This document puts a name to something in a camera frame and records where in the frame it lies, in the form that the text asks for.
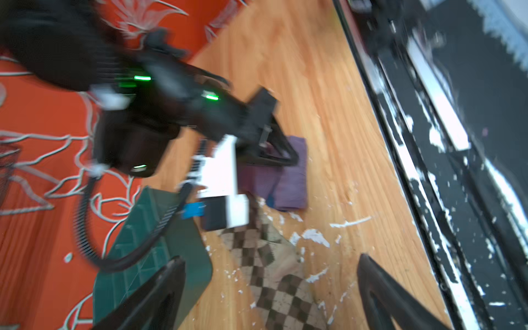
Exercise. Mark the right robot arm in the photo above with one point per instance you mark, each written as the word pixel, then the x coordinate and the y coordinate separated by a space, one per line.
pixel 146 95

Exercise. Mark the brown argyle sock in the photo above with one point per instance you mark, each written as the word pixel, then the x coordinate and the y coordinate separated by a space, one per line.
pixel 273 270

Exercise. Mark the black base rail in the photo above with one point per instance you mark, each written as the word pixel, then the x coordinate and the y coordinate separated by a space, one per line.
pixel 448 84

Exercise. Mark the purple sock with yellow cuff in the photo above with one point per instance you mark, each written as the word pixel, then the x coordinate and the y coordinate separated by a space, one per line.
pixel 283 188

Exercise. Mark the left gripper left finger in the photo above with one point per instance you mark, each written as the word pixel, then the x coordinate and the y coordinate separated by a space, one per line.
pixel 154 305

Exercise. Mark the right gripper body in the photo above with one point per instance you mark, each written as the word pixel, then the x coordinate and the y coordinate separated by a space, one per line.
pixel 214 112

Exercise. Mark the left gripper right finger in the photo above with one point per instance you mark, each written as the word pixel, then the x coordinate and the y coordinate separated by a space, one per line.
pixel 386 302

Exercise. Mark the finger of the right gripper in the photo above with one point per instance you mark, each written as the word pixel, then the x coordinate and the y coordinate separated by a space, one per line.
pixel 268 147

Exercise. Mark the green divided tray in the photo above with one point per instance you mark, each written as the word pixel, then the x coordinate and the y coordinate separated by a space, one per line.
pixel 182 239

